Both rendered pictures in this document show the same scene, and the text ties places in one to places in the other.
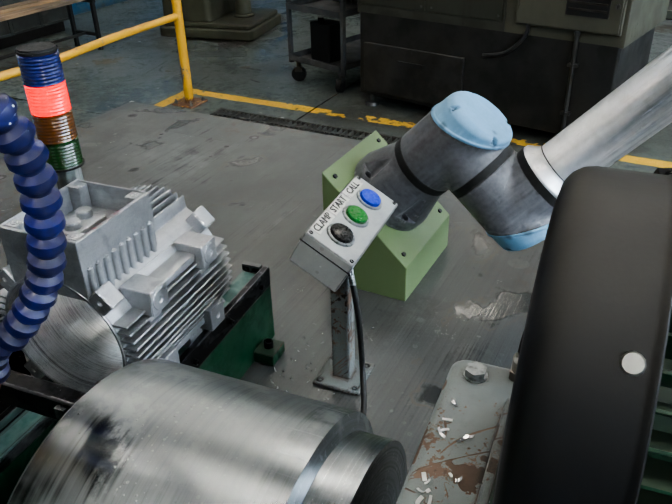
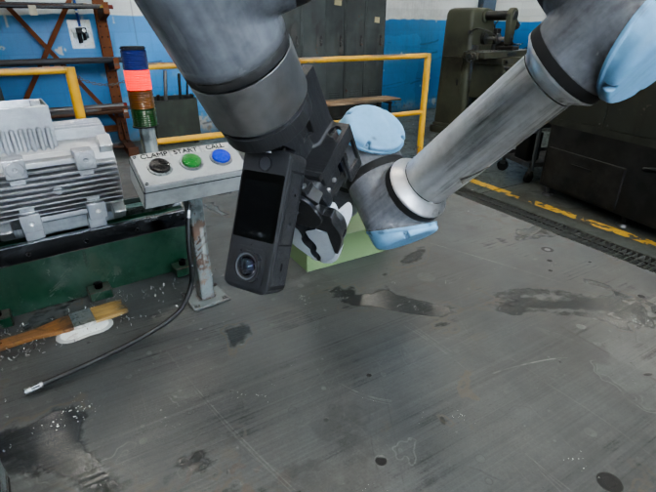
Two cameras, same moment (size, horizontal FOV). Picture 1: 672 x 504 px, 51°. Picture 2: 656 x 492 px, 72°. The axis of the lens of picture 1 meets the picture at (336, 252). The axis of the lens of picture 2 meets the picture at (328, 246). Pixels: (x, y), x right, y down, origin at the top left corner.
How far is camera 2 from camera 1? 0.68 m
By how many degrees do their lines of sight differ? 28
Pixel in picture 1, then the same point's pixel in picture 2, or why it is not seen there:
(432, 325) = (304, 292)
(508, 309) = (373, 302)
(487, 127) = (368, 133)
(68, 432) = not seen: outside the picture
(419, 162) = not seen: hidden behind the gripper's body
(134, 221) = (28, 120)
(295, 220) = not seen: hidden behind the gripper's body
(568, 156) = (417, 165)
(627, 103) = (465, 116)
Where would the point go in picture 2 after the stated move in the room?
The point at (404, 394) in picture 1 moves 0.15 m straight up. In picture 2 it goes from (223, 323) to (213, 244)
